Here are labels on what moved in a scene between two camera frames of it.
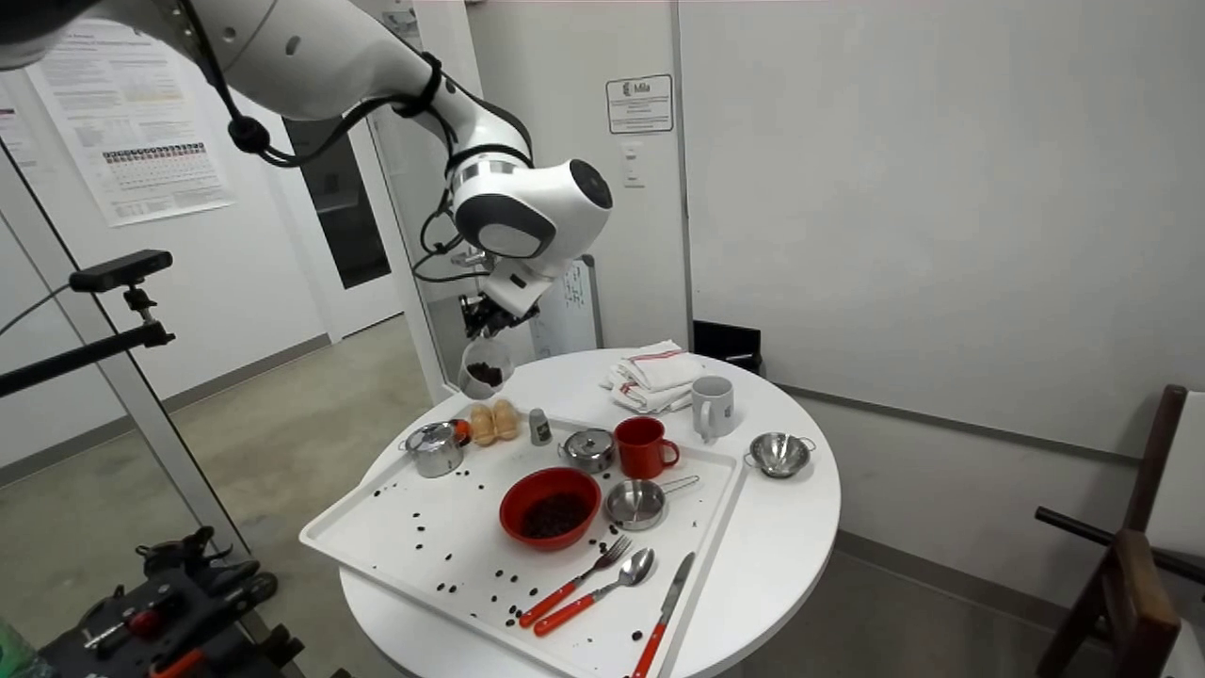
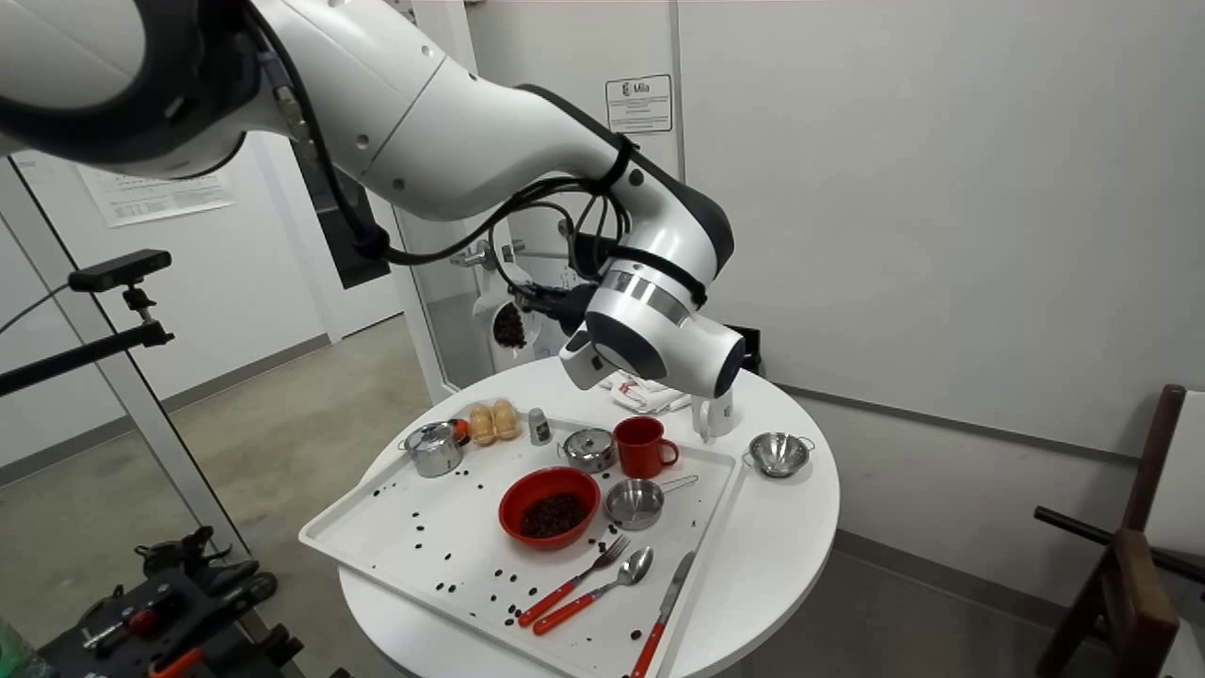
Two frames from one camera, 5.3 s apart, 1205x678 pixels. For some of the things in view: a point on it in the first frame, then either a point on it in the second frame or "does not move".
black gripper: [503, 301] to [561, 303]
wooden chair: [1126, 621] does not move
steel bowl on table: [779, 455] does not move
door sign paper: [637, 104] does not move
